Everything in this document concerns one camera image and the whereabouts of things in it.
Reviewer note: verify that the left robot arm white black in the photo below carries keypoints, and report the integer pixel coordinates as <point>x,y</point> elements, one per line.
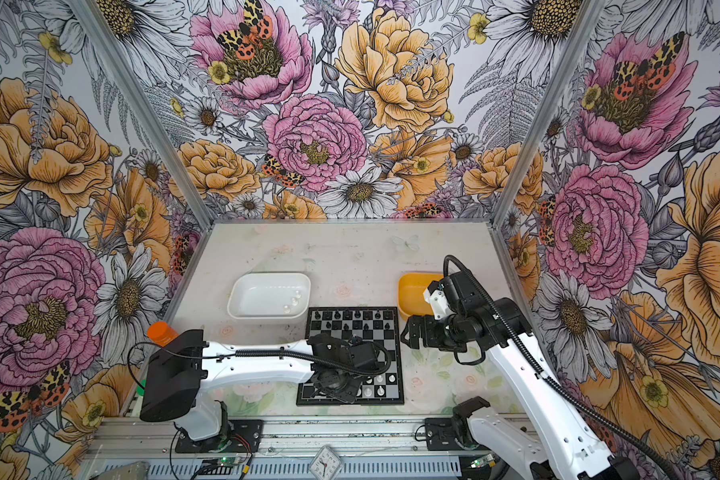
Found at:
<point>183,374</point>

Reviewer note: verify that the small white analog clock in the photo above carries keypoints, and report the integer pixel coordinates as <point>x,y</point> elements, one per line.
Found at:
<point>326,464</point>

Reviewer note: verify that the white plastic bin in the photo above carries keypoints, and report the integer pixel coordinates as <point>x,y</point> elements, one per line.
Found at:
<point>270,298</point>

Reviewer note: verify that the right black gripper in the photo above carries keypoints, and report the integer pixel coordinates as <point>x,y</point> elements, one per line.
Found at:
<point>429,340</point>

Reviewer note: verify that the yellow plastic bin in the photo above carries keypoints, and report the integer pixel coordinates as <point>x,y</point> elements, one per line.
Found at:
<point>411,289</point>

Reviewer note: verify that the black and white chessboard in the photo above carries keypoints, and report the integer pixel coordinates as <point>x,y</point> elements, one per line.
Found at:
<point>367,339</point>

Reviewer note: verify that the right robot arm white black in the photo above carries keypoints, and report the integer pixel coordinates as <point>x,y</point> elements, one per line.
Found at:
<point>535,386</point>

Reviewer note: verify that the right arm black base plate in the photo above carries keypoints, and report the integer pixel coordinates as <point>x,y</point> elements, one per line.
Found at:
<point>441,433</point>

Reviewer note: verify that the aluminium frame rail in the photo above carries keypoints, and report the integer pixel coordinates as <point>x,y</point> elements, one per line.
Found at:
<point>303,436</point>

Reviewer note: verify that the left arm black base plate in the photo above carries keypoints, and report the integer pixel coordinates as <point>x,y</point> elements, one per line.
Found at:
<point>234,435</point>

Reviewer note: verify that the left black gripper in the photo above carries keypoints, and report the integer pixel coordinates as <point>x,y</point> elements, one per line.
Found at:
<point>348,394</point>

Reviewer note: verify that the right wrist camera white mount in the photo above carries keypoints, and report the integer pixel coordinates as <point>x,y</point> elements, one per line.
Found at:
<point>435,297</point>

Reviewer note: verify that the orange capped bottle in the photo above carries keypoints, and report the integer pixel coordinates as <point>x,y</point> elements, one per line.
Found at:
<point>161,333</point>

